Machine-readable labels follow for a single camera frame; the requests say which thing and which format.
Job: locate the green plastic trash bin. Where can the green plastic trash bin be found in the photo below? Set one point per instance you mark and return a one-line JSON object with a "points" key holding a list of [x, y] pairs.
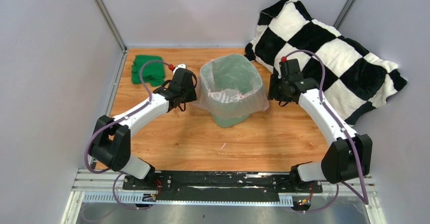
{"points": [[231, 91]]}

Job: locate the pink translucent trash bag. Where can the pink translucent trash bag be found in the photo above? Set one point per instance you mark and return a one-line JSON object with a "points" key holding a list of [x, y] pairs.
{"points": [[231, 95]]}

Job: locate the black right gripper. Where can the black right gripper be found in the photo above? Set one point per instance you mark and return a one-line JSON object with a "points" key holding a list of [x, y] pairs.
{"points": [[273, 93]]}

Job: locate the green folded cloth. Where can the green folded cloth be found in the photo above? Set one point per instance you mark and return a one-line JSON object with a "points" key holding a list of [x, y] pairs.
{"points": [[154, 73]]}

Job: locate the black white checkered blanket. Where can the black white checkered blanket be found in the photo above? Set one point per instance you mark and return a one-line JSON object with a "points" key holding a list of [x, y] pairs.
{"points": [[355, 81]]}

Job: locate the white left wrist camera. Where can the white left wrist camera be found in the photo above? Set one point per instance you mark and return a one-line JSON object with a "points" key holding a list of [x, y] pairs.
{"points": [[182, 66]]}

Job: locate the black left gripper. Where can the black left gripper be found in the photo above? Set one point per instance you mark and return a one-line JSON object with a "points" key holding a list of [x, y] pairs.
{"points": [[192, 96]]}

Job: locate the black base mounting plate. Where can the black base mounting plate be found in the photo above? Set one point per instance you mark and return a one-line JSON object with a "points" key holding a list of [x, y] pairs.
{"points": [[220, 186]]}

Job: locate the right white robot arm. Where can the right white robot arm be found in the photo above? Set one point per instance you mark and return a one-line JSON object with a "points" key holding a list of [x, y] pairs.
{"points": [[349, 153]]}

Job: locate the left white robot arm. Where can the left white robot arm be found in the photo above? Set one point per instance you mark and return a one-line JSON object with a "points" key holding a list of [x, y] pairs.
{"points": [[110, 143]]}

